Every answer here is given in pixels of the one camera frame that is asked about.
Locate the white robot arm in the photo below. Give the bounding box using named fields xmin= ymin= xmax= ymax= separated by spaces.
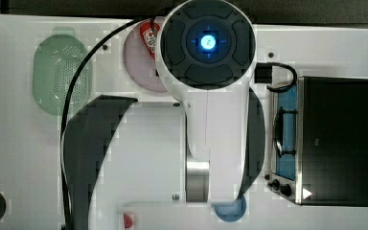
xmin=155 ymin=0 xmax=257 ymax=203

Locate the black toaster oven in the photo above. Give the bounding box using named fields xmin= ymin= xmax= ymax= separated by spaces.
xmin=267 ymin=77 xmax=368 ymax=207

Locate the lilac oval plate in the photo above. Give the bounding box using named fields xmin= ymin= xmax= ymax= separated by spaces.
xmin=123 ymin=20 xmax=167 ymax=93

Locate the red ketchup bottle toy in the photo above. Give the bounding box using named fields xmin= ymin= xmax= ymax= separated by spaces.
xmin=139 ymin=20 xmax=160 ymax=59

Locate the blue cup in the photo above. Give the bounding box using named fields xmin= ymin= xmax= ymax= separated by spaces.
xmin=212 ymin=195 xmax=247 ymax=222

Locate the red strawberry toy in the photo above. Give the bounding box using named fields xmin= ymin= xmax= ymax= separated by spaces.
xmin=124 ymin=214 xmax=133 ymax=229

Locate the green oval colander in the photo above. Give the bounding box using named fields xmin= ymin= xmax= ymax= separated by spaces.
xmin=32 ymin=27 xmax=88 ymax=116

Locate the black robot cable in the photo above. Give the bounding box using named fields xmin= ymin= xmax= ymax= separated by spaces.
xmin=59 ymin=13 xmax=167 ymax=230

